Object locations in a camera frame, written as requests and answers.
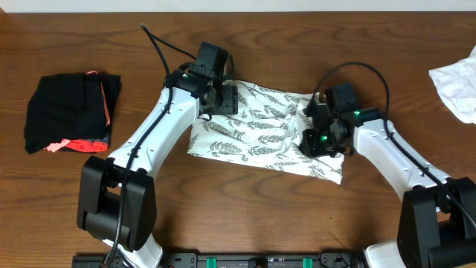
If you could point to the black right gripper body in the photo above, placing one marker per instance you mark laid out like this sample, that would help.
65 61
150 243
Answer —
314 141

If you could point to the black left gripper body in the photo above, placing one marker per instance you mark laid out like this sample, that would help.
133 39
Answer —
228 99

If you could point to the white fern print garment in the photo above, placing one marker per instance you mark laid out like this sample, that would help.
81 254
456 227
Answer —
266 132

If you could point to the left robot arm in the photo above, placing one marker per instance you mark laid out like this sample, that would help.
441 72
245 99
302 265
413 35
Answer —
117 195

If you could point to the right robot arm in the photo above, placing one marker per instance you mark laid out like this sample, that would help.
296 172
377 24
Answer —
437 219

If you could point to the plain white cloth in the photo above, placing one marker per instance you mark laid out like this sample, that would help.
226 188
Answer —
455 85

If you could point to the folded black and coral garment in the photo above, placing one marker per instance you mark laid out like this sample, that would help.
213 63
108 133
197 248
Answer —
72 112

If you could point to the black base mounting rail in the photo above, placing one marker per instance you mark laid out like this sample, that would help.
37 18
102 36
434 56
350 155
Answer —
325 259

